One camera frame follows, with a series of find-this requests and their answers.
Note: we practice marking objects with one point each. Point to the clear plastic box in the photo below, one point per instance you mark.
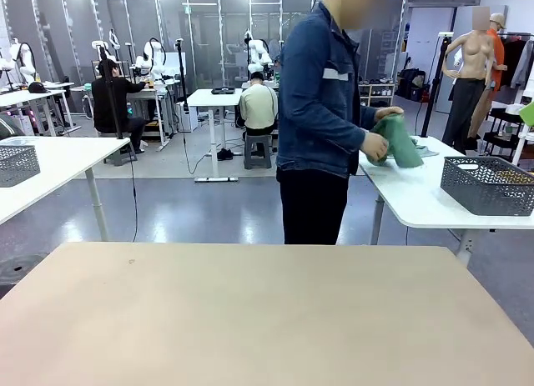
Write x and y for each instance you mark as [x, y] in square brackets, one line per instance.
[16, 141]

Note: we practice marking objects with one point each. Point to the bare mannequin with dark trousers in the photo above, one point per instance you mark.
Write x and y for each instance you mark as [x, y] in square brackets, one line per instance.
[471, 52]

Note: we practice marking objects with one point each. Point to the long white desk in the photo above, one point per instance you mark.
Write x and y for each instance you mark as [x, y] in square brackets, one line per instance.
[25, 97]

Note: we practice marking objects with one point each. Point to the seated person in black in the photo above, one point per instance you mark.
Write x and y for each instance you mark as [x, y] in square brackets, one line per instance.
[110, 102]

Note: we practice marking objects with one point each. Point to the black stand with white head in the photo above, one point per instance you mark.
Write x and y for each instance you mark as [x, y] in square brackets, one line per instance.
[434, 81]

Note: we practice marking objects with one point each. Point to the flat black case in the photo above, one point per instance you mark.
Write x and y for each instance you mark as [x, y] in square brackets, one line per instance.
[227, 91]

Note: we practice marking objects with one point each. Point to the black pole stand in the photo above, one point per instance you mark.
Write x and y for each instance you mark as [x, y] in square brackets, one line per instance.
[182, 77]

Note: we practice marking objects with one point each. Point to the wooden shoe shelf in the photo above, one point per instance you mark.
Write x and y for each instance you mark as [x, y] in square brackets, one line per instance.
[377, 95]

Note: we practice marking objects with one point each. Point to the white computer tower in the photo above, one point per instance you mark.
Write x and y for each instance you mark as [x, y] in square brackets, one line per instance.
[189, 119]

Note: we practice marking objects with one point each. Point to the mannequin in orange shirt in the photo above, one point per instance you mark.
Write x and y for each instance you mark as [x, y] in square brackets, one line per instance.
[496, 48]

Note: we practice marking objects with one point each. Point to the green terry towel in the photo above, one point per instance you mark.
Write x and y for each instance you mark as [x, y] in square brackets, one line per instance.
[402, 144]

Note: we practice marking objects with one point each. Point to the black round floor plate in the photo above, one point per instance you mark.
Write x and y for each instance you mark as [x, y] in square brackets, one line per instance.
[18, 269]

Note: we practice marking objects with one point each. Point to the seated person in beige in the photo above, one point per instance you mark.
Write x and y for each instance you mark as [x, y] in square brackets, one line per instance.
[256, 106]

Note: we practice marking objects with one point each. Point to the dark grey rounded object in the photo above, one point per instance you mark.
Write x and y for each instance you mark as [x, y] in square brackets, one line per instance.
[8, 129]

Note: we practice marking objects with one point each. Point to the person's left hand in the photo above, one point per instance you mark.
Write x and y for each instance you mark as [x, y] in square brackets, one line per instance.
[389, 112]

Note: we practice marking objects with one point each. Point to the person in denim jacket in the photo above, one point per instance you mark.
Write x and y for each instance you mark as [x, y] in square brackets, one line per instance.
[317, 111]

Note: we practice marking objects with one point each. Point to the person's right hand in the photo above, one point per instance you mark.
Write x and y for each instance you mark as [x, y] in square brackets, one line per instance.
[375, 146]

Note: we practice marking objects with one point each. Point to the black cap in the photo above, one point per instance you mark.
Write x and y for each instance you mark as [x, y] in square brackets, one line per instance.
[37, 88]

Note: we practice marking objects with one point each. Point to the grey plastic lattice basket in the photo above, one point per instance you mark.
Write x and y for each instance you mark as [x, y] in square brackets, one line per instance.
[480, 190]
[18, 165]

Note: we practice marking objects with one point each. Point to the grey plastic stool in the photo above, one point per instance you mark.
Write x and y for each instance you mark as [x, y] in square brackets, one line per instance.
[258, 152]

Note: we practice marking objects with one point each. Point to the small white desk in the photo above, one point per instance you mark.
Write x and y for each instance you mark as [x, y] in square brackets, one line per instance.
[208, 98]

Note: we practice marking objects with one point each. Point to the black bag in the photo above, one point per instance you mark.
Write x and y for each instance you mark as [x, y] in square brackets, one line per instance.
[411, 83]

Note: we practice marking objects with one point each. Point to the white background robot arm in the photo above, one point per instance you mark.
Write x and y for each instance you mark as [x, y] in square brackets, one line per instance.
[100, 44]
[256, 52]
[152, 56]
[26, 61]

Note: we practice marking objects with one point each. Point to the clothes rack with dark garments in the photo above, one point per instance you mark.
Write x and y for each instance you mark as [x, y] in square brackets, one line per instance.
[511, 61]

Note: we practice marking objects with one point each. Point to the grey metal workbench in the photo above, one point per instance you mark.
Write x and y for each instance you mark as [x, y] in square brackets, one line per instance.
[158, 111]

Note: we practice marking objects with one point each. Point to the white height-adjustable table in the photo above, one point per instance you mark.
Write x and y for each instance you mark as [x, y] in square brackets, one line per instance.
[409, 194]
[62, 161]

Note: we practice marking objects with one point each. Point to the black shoe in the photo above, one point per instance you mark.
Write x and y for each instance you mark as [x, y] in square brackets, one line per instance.
[225, 154]

